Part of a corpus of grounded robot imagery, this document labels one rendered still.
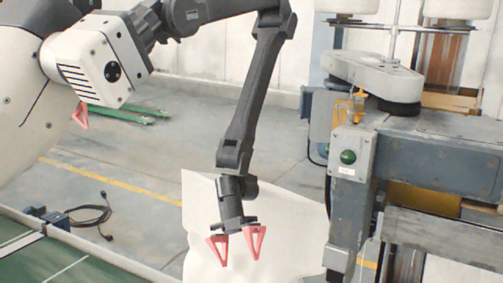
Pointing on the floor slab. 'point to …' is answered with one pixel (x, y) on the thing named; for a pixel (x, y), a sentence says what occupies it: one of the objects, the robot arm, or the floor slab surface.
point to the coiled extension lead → (93, 218)
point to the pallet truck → (131, 112)
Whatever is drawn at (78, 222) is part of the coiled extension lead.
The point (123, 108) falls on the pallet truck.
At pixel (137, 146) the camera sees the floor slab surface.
